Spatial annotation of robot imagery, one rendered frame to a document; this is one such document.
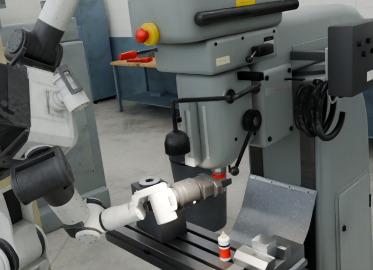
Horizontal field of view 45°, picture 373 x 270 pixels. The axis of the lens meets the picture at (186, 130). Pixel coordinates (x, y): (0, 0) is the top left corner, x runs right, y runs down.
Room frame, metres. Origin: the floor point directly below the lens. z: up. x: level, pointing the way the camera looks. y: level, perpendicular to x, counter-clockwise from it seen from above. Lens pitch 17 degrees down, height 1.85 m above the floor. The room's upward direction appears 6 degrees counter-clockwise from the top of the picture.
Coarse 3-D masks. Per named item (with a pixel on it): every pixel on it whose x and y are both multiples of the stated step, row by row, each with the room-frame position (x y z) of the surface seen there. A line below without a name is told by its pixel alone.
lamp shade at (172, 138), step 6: (174, 132) 1.17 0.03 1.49; (180, 132) 1.17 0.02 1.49; (168, 138) 1.16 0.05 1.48; (174, 138) 1.15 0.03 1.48; (180, 138) 1.16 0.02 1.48; (186, 138) 1.17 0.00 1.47; (168, 144) 1.16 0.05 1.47; (174, 144) 1.15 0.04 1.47; (180, 144) 1.15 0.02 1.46; (186, 144) 1.16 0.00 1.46; (168, 150) 1.16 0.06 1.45; (174, 150) 1.15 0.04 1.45; (180, 150) 1.15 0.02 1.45; (186, 150) 1.16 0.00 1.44
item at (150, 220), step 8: (152, 176) 1.74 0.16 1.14; (136, 184) 1.70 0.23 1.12; (144, 184) 1.66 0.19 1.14; (152, 184) 1.66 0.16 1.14; (168, 184) 1.64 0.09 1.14; (184, 208) 1.59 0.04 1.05; (152, 216) 1.58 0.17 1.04; (184, 216) 1.59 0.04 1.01; (144, 224) 1.65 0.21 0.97; (152, 224) 1.58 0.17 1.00; (168, 224) 1.55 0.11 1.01; (176, 224) 1.57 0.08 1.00; (184, 224) 1.59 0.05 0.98; (152, 232) 1.59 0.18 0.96; (160, 232) 1.53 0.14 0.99; (168, 232) 1.55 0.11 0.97; (176, 232) 1.57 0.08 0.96; (184, 232) 1.59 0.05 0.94; (160, 240) 1.54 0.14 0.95; (168, 240) 1.55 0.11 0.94
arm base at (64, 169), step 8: (48, 152) 1.19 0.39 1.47; (56, 152) 1.18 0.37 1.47; (24, 160) 1.19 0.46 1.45; (32, 160) 1.18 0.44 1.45; (40, 160) 1.19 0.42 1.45; (56, 160) 1.15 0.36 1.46; (64, 160) 1.18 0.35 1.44; (16, 168) 1.17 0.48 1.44; (24, 168) 1.18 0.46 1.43; (64, 168) 1.13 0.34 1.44; (64, 176) 1.13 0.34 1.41; (72, 176) 1.18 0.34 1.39; (16, 184) 1.11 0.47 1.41; (72, 184) 1.16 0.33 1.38; (16, 192) 1.10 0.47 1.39; (24, 200) 1.10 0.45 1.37
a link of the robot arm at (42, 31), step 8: (40, 24) 1.43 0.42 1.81; (48, 24) 1.42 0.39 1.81; (32, 32) 1.42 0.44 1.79; (40, 32) 1.42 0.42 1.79; (48, 32) 1.42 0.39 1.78; (56, 32) 1.43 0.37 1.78; (32, 40) 1.39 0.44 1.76; (40, 40) 1.42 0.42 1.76; (48, 40) 1.42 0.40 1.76; (56, 40) 1.44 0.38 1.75; (32, 48) 1.39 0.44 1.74; (40, 48) 1.41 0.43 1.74; (48, 48) 1.43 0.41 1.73; (56, 48) 1.46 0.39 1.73; (24, 56) 1.39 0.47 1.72; (32, 56) 1.40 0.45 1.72; (40, 56) 1.41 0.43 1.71; (48, 56) 1.43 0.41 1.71; (56, 56) 1.45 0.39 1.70; (48, 64) 1.45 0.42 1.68
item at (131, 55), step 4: (156, 48) 1.37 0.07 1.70; (128, 52) 1.30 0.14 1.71; (132, 52) 1.30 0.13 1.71; (136, 52) 1.32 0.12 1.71; (140, 52) 1.33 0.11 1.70; (144, 52) 1.34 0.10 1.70; (148, 52) 1.35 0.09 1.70; (152, 52) 1.36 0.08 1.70; (120, 56) 1.28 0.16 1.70; (124, 56) 1.28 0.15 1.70; (128, 56) 1.29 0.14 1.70; (132, 56) 1.30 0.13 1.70; (136, 56) 1.31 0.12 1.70
